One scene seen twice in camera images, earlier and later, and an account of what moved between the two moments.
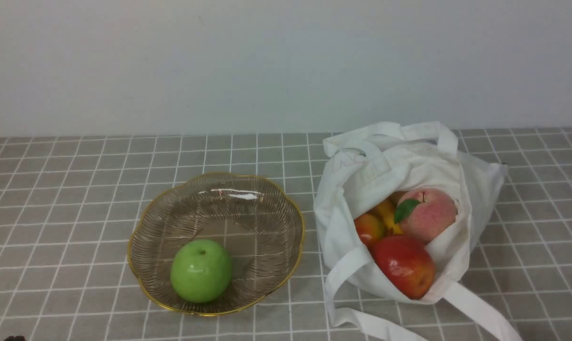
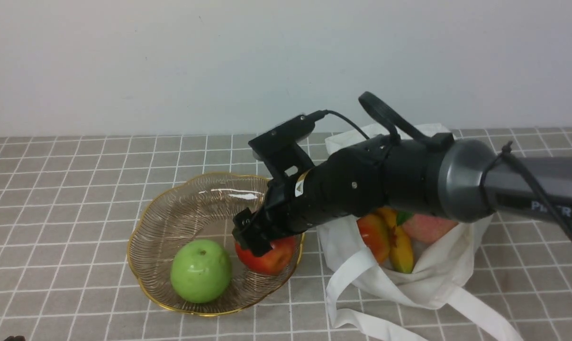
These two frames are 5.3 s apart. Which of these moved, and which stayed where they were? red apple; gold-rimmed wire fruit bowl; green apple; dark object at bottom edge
Moved: red apple
Stayed: dark object at bottom edge; gold-rimmed wire fruit bowl; green apple
